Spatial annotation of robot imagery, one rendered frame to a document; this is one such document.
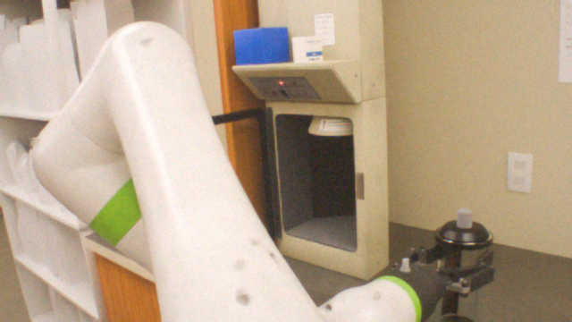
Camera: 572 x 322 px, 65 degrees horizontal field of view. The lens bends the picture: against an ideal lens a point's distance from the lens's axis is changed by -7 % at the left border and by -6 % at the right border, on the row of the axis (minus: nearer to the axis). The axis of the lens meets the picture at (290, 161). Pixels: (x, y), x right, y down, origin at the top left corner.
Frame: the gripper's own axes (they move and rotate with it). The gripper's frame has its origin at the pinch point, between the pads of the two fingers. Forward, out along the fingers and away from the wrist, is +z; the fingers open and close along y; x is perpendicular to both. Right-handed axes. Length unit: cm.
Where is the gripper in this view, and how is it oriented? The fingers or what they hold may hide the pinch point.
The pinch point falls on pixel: (461, 255)
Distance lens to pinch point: 95.1
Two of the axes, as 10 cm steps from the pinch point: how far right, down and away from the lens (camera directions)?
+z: 6.6, -1.3, 7.4
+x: 0.1, 9.9, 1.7
